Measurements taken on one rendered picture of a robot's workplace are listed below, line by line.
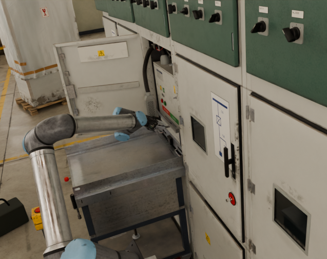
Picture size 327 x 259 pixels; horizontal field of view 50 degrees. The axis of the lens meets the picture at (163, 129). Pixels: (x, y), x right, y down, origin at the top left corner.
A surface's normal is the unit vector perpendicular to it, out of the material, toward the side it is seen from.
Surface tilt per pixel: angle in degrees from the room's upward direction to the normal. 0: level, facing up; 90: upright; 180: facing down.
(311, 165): 90
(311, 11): 90
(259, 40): 90
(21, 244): 0
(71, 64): 90
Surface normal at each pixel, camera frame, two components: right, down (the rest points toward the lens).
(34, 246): -0.12, -0.90
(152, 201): 0.33, 0.37
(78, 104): -0.02, 0.44
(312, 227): -0.94, 0.25
